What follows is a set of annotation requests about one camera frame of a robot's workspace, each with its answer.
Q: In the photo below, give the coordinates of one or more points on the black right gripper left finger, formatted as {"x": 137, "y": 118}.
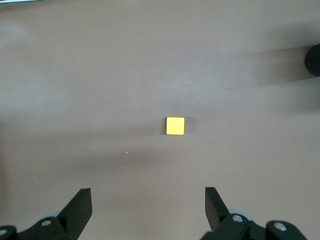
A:
{"x": 75, "y": 212}

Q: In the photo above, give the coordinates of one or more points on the yellow wooden block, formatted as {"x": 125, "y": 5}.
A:
{"x": 175, "y": 125}

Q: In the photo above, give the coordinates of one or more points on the brown table cover cloth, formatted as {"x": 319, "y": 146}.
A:
{"x": 100, "y": 87}

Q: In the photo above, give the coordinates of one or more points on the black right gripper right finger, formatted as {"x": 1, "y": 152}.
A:
{"x": 215, "y": 212}

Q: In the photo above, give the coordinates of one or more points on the black round object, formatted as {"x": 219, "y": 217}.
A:
{"x": 313, "y": 60}

